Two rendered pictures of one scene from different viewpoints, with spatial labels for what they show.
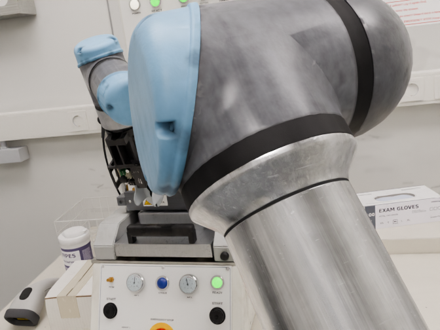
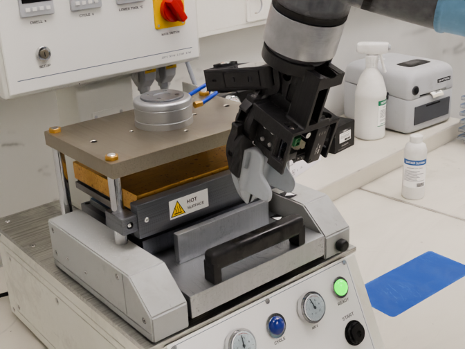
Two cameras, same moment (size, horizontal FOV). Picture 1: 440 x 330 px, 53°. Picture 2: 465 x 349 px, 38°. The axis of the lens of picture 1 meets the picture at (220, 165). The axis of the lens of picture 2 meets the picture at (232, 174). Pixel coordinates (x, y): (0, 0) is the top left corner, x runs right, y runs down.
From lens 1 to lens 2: 0.89 m
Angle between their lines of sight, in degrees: 52
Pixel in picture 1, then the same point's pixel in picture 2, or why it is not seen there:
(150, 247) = (247, 275)
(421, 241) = (335, 185)
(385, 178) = not seen: hidden behind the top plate
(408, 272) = (357, 220)
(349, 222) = not seen: outside the picture
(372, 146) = not seen: hidden behind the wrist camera
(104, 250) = (171, 317)
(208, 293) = (334, 308)
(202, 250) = (314, 248)
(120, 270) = (205, 338)
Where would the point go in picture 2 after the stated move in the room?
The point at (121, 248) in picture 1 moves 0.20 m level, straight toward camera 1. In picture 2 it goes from (203, 299) to (377, 327)
